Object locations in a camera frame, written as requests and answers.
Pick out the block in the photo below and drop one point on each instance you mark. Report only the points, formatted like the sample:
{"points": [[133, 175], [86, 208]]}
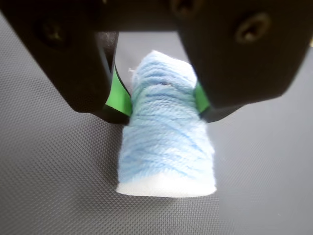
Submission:
{"points": [[166, 147]]}

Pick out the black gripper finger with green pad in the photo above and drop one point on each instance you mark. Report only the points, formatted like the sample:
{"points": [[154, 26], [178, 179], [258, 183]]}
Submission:
{"points": [[73, 68], [249, 61]]}

